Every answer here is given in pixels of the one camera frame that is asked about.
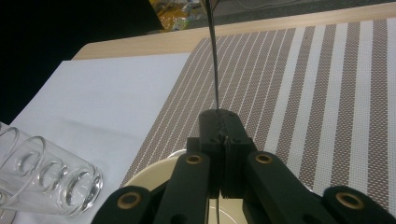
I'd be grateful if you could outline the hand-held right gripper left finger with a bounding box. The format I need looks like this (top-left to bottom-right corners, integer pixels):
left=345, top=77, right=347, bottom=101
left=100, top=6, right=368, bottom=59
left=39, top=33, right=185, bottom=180
left=186, top=109, right=224, bottom=200

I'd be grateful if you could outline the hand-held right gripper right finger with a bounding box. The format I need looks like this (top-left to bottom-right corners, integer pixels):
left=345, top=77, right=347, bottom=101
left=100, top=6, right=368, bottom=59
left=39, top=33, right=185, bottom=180
left=222, top=109, right=258, bottom=200

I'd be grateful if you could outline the striped woven placemat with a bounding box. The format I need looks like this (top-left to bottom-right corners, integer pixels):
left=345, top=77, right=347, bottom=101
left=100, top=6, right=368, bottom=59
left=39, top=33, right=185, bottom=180
left=120, top=18, right=396, bottom=218

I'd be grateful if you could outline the white paper sheet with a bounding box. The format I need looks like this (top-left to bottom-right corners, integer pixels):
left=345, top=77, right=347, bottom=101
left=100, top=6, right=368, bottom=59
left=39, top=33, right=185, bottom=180
left=0, top=51, right=192, bottom=224

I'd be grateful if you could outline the green plastic wrapper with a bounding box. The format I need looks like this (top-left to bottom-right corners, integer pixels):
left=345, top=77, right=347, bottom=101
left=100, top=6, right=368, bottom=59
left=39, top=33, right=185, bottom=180
left=177, top=1, right=205, bottom=30

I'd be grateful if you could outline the yellow snack bag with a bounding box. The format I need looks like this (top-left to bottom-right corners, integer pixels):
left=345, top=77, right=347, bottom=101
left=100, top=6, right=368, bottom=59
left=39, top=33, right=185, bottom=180
left=148, top=0, right=200, bottom=33

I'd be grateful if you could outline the clear drinking glass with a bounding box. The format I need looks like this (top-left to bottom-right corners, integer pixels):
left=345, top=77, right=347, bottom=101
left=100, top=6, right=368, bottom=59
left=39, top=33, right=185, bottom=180
left=0, top=136, right=105, bottom=217
left=0, top=124, right=71, bottom=203
left=0, top=120, right=36, bottom=188

